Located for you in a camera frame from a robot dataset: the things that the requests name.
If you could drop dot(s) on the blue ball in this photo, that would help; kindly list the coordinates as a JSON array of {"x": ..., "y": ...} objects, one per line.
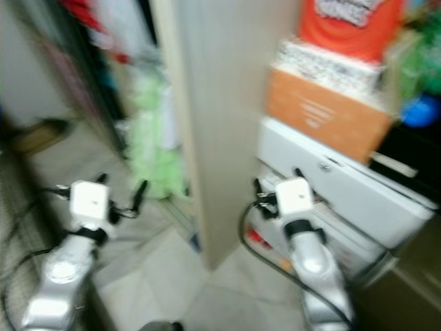
[{"x": 420, "y": 110}]

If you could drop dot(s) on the white plastic drawer unit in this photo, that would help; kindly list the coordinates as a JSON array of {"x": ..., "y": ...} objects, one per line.
[{"x": 365, "y": 193}]

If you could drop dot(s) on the light green fluffy cloth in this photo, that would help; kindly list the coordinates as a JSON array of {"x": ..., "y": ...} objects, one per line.
[{"x": 155, "y": 138}]

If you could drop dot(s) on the green plastic bag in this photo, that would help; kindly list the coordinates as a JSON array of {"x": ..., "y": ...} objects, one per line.
[{"x": 424, "y": 55}]

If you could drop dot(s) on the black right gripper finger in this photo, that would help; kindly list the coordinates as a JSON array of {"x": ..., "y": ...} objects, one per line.
[{"x": 257, "y": 190}]

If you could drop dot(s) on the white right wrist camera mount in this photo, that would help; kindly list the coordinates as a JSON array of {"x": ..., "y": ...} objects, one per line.
[{"x": 293, "y": 197}]

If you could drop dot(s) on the light wooden wardrobe panel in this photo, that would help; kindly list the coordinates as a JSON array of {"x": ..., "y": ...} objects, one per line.
[{"x": 220, "y": 103}]

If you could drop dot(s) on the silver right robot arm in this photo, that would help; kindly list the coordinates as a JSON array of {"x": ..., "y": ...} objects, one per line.
[{"x": 317, "y": 269}]

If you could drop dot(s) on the white patterned box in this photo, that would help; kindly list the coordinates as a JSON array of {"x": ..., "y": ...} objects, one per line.
[{"x": 327, "y": 69}]

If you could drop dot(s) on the orange cardboard box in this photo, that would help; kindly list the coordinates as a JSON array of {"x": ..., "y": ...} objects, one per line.
[{"x": 324, "y": 114}]

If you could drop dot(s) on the red snack bag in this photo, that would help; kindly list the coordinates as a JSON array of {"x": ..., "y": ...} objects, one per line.
[{"x": 351, "y": 31}]

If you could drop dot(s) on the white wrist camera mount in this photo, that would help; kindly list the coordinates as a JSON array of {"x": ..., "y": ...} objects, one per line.
[
  {"x": 293, "y": 197},
  {"x": 89, "y": 201}
]

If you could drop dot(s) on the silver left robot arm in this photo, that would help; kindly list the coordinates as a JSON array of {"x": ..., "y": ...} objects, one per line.
[{"x": 62, "y": 276}]

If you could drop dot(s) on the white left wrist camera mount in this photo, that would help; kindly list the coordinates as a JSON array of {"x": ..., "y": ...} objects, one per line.
[{"x": 89, "y": 201}]

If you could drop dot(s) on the brown slipper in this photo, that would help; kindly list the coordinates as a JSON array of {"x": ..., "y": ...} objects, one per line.
[{"x": 41, "y": 135}]

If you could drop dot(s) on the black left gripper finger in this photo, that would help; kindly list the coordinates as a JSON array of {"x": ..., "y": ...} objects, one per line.
[{"x": 142, "y": 195}]

